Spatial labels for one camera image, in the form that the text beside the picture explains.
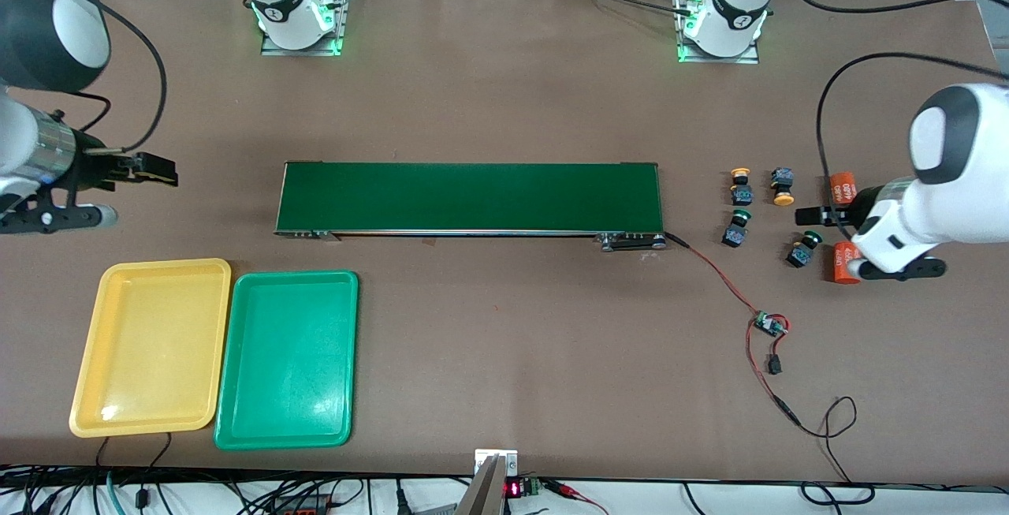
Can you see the yellow plastic tray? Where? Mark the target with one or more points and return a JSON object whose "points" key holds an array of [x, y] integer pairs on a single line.
{"points": [[134, 389]]}

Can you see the yellow mushroom push button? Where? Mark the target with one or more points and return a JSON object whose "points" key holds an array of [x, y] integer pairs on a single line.
{"points": [[783, 188], [741, 188]]}

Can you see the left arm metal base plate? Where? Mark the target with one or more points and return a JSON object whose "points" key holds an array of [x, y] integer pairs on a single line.
{"points": [[721, 60]]}

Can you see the green push button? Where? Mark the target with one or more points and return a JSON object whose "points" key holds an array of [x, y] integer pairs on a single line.
{"points": [[736, 229], [802, 251]]}

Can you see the green conveyor belt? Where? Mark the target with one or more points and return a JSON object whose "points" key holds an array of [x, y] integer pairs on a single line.
{"points": [[473, 198]]}

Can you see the red clip lead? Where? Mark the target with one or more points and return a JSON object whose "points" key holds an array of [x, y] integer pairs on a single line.
{"points": [[571, 493]]}

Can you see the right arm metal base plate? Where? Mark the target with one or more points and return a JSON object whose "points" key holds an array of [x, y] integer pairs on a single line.
{"points": [[299, 51]]}

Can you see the orange power strip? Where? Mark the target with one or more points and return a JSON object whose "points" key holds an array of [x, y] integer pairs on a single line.
{"points": [[303, 507]]}

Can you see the grey metal mount bracket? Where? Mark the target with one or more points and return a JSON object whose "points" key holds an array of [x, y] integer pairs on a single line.
{"points": [[485, 491]]}

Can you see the orange cylinder white print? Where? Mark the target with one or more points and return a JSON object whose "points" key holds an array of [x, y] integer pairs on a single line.
{"points": [[842, 184], [846, 264]]}

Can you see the small green circuit board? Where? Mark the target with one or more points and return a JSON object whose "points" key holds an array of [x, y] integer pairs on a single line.
{"points": [[766, 324]]}

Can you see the green plastic tray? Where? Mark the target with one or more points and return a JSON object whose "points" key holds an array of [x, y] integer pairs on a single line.
{"points": [[292, 397]]}

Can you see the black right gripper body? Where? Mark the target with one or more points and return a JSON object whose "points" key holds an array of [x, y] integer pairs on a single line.
{"points": [[89, 169]]}

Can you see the green terminal block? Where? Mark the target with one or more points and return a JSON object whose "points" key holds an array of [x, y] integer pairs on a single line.
{"points": [[532, 487]]}

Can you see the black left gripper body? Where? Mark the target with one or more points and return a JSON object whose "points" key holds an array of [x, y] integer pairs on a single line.
{"points": [[856, 205]]}

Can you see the red digit display module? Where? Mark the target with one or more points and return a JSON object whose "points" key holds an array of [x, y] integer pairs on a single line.
{"points": [[513, 489]]}

